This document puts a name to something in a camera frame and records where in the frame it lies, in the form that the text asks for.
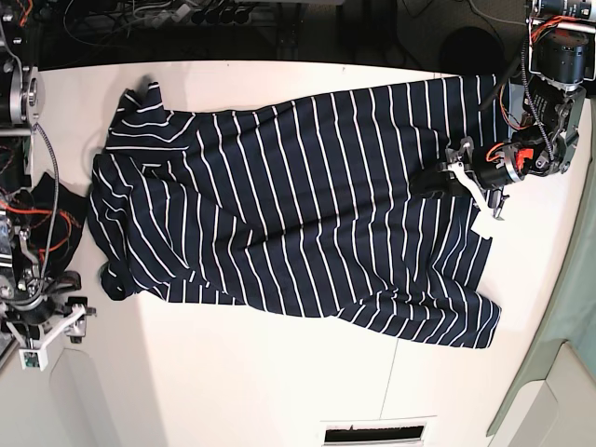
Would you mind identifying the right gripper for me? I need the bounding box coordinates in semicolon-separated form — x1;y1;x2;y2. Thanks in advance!
1;274;96;351

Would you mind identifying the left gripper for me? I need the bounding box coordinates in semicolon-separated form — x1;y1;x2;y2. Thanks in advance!
410;137;529;222

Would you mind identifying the navy white striped t-shirt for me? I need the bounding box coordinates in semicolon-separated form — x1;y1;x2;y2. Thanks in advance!
88;75;508;349

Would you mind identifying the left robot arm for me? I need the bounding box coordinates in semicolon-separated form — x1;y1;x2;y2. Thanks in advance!
412;1;595;220

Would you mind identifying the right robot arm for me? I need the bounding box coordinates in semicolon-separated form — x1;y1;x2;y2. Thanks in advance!
1;1;95;370

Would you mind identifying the dark navy folded garment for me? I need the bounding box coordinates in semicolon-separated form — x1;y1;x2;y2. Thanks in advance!
30;173;88;277

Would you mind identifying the black round floor object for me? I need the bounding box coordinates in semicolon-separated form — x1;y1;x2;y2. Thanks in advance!
439;27;507;75

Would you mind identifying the white table vent slot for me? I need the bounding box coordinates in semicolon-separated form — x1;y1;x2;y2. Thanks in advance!
319;416;437;447

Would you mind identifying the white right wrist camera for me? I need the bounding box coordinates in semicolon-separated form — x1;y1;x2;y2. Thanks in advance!
19;348;48;372

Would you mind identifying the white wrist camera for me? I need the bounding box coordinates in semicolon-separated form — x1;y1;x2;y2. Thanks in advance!
19;348;48;372
470;208;497;240

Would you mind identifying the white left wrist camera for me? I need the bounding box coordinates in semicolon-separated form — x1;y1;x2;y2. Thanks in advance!
470;208;497;240

